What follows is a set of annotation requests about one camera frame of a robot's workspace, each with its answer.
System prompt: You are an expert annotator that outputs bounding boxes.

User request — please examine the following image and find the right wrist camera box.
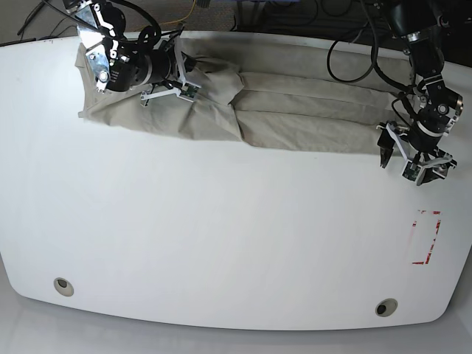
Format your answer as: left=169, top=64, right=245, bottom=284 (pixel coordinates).
left=178, top=83, right=200, bottom=102

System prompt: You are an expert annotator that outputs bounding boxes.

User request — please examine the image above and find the table cable grommet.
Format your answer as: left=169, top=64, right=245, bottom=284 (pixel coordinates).
left=53, top=278, right=74, bottom=297
left=375, top=298, right=398, bottom=318

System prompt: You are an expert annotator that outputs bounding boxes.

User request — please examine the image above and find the yellow cable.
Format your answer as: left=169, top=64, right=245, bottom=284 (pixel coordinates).
left=154, top=0, right=196, bottom=27

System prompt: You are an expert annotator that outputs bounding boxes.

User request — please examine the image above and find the red tape rectangle marking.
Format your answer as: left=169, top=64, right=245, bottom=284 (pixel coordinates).
left=408, top=210, right=443, bottom=266

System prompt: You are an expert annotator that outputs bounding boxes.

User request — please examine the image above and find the beige t-shirt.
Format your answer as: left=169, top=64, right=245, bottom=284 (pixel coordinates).
left=75, top=38, right=408, bottom=154

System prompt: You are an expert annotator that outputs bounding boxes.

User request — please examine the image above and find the right table cable grommet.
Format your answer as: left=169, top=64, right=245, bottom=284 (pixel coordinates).
left=375, top=298, right=398, bottom=318

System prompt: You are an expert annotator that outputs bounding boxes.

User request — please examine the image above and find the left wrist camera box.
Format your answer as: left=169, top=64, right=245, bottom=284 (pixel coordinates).
left=402, top=160, right=421, bottom=182

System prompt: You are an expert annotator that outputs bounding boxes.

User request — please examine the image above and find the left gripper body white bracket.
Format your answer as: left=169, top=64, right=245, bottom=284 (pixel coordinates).
left=377, top=121, right=457, bottom=172

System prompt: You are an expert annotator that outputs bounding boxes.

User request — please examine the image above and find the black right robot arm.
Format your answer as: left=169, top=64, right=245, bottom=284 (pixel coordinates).
left=60, top=1, right=201, bottom=105

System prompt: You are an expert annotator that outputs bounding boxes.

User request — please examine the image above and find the left table cable grommet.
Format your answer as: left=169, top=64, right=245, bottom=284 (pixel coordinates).
left=53, top=278, right=74, bottom=297

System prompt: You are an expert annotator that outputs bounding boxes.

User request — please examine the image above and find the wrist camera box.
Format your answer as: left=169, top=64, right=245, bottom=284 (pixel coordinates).
left=402, top=160, right=421, bottom=182
left=178, top=83, right=200, bottom=102

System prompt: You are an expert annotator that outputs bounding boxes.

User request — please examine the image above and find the white cable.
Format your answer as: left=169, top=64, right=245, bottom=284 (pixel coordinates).
left=350, top=25, right=373, bottom=44

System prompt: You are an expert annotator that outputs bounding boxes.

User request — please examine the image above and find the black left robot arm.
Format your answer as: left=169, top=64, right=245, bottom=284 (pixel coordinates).
left=347, top=1, right=464, bottom=186

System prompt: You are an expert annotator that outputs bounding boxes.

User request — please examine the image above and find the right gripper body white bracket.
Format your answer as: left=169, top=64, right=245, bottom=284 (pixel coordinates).
left=140, top=25, right=201, bottom=107

